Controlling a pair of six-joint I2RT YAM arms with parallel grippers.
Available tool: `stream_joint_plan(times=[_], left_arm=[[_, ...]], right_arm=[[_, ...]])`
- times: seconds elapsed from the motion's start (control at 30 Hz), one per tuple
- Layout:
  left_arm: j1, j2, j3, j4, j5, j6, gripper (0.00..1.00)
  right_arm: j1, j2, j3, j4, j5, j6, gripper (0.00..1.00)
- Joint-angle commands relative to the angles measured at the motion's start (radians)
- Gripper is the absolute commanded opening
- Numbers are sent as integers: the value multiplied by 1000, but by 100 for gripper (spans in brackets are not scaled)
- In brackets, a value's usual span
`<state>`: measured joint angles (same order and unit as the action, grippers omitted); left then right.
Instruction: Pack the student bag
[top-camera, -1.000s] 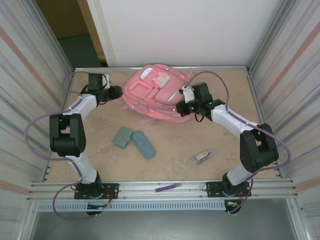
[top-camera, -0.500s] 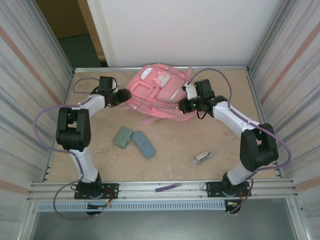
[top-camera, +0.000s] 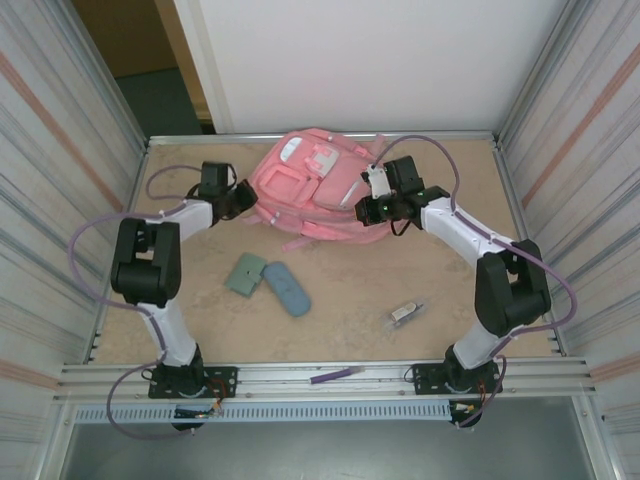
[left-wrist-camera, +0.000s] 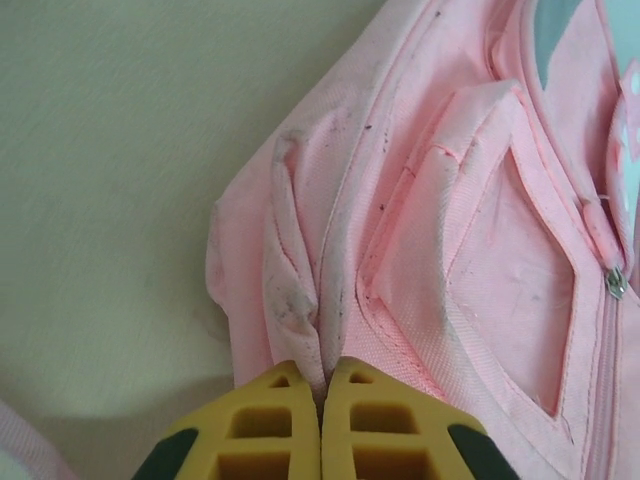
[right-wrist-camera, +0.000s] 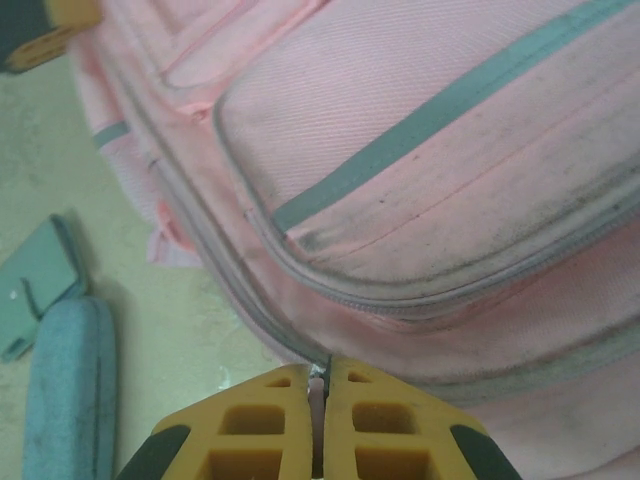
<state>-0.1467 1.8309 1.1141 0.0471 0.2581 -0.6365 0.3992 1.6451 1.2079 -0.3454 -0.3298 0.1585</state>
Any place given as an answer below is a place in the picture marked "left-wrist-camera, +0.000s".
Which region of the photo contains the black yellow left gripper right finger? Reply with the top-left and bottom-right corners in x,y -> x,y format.
321,355 -> 521,480

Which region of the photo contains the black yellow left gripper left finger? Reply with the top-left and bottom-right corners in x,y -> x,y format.
137,358 -> 321,480

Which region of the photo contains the pink student backpack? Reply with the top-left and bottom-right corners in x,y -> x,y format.
0,0 -> 640,480

